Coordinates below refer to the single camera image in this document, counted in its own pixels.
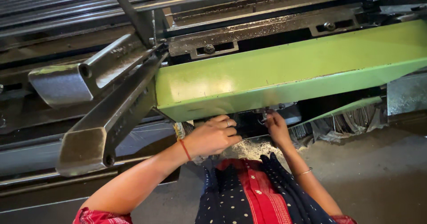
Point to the person's left hand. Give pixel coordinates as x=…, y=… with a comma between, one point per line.
x=208, y=137

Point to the person's right hand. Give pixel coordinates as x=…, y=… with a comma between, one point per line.
x=277, y=128

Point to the person's right fingers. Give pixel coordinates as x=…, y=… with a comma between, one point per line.
x=269, y=117

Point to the metal bolt fitting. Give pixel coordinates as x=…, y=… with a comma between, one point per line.
x=267, y=110

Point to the green metal machine cover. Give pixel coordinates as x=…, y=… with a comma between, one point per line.
x=287, y=70

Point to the silver bangle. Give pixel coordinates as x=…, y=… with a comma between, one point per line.
x=303, y=172

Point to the bundle of metal needles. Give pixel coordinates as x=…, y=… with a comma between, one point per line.
x=337, y=123

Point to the crumpled plastic sheet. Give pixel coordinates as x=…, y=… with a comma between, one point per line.
x=343, y=129

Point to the person's navy dotted red clothing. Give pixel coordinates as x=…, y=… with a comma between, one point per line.
x=253, y=194

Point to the red thread wristband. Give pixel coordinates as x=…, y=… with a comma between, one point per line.
x=184, y=150

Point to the dark machine bed with rails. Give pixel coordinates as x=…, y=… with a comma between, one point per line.
x=200, y=20

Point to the grey metal side plate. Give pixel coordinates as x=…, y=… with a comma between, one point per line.
x=407, y=94

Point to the long grey steel bar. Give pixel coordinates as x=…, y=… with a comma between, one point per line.
x=110, y=117

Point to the short grey steel bar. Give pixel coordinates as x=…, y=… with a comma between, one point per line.
x=90, y=74

